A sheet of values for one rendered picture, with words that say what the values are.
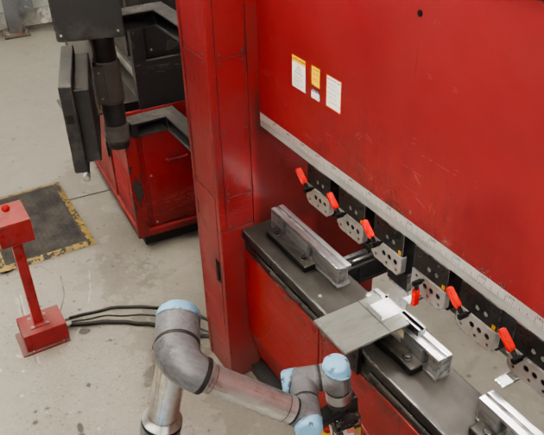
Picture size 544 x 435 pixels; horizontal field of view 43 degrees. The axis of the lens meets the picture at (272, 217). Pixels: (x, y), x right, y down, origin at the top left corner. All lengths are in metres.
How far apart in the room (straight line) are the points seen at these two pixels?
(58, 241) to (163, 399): 2.80
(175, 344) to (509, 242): 0.87
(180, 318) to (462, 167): 0.82
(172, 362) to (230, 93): 1.28
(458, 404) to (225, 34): 1.49
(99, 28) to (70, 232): 2.33
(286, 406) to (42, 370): 2.15
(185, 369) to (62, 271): 2.76
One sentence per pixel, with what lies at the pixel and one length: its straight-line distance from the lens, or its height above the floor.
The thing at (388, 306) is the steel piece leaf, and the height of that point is 1.00.
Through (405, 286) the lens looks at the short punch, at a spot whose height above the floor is 1.12.
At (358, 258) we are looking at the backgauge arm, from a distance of 2.85.
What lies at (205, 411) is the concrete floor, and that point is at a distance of 3.42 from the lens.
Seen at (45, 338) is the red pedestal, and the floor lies 0.06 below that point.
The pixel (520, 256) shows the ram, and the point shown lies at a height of 1.53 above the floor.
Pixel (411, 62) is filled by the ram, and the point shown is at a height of 1.88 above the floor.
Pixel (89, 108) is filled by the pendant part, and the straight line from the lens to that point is 2.71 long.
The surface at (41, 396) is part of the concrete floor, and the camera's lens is 3.67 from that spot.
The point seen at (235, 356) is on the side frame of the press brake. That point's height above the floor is 0.15.
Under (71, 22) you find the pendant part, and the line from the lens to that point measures 2.59.
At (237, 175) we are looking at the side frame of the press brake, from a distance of 2.85.
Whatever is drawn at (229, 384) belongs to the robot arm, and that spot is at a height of 1.30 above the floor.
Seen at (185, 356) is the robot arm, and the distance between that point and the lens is 1.71.
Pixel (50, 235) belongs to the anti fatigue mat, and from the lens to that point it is 4.72.
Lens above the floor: 2.58
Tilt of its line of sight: 34 degrees down
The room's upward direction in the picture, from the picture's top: 2 degrees counter-clockwise
